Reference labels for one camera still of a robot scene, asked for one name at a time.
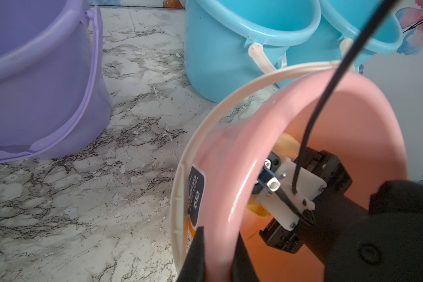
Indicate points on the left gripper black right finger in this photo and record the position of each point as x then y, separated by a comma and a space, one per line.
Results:
242, 269

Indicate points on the pink plastic bucket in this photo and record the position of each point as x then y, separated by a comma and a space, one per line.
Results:
217, 171

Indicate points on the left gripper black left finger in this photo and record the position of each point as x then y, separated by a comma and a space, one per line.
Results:
193, 269

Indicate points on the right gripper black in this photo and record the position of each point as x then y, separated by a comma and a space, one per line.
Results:
381, 243

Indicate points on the purple plastic bucket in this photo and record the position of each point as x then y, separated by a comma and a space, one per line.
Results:
53, 99

